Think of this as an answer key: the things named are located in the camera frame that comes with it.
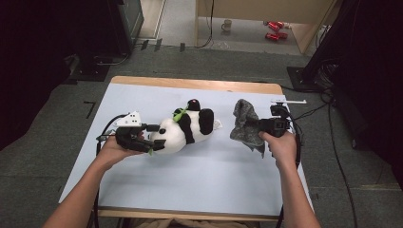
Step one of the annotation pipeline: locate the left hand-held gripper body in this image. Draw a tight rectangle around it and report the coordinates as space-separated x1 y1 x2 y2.
113 110 150 153

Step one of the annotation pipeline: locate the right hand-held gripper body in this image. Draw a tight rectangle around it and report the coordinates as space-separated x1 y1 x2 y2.
259 99 308 139

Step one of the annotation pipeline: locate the grey fuzzy cloth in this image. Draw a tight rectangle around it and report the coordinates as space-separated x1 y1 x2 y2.
229 98 267 159

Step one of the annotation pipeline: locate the panda plush toy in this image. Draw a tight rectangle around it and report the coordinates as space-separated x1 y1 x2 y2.
148 98 223 156

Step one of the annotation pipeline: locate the person's left hand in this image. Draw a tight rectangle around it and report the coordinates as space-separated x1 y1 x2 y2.
94 130 147 171

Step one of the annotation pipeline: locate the person's right hand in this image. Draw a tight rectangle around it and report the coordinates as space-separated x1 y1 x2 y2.
258 129 299 171

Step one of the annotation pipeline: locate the black tape mark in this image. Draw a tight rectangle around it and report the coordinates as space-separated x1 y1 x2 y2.
83 101 97 120

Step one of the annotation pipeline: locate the light blue table mat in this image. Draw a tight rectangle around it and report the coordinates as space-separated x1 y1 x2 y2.
58 83 315 219

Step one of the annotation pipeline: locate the wooden table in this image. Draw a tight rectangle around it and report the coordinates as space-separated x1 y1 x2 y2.
96 75 284 222

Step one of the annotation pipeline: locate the black metal stand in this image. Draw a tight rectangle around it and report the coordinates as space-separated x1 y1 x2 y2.
286 0 362 93

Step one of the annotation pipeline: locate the black stand base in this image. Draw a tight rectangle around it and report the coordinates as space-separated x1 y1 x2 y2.
69 55 111 84

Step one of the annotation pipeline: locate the dark curtain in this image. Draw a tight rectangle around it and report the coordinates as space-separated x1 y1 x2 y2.
329 0 403 191
0 0 110 151

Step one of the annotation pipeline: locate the black cabinet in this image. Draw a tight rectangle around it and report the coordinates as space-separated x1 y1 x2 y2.
107 0 145 57

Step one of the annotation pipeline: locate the wooden shelf unit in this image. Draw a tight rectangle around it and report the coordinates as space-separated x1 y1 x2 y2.
194 0 337 55

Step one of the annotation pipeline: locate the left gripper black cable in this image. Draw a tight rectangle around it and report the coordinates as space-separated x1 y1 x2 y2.
91 112 131 228

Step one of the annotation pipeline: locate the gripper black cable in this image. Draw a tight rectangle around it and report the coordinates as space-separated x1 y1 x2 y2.
275 106 302 228
91 112 131 228

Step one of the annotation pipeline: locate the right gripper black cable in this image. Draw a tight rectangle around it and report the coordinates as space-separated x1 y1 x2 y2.
275 106 302 228

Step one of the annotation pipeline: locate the black floor cable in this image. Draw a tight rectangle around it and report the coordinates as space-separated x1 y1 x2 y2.
327 101 359 228
291 103 331 123

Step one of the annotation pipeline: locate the black hanging cable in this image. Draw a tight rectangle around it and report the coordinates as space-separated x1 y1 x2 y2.
195 0 216 49

